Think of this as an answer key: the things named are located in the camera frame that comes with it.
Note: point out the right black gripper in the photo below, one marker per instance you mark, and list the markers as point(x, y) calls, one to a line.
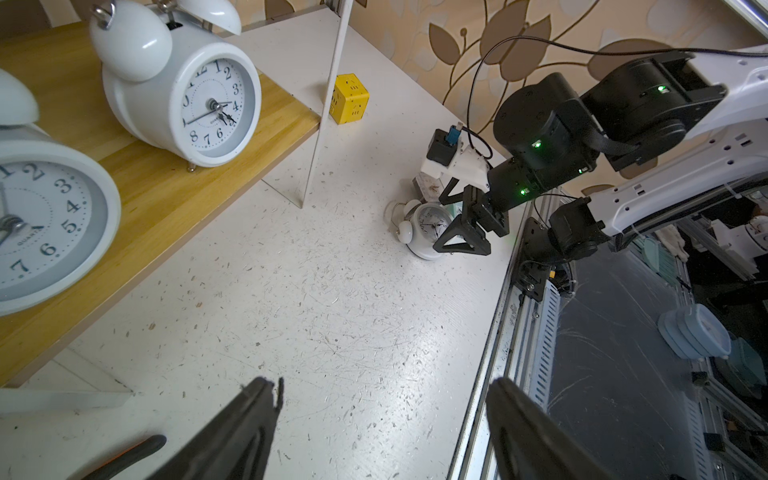
point(512, 183)

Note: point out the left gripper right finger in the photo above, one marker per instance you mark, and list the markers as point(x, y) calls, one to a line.
point(527, 444)

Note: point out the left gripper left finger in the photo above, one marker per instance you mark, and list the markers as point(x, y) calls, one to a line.
point(236, 443)

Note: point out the large white twin-bell clock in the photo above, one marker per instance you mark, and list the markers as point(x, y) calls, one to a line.
point(418, 226)

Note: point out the white twin-bell alarm clock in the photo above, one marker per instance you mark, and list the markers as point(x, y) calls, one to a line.
point(60, 209)
point(172, 82)

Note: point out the grey square alarm clock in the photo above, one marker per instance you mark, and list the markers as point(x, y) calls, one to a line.
point(428, 188)

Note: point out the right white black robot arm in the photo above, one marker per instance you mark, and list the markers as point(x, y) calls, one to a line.
point(647, 106)

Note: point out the wooden two-tier shelf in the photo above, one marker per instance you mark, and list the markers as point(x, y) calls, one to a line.
point(163, 206)

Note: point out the yellow cube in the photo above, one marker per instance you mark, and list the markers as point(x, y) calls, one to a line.
point(349, 99)

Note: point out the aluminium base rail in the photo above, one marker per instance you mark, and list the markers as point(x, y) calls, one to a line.
point(520, 346)

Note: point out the orange handled pliers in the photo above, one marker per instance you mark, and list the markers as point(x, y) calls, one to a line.
point(128, 458)

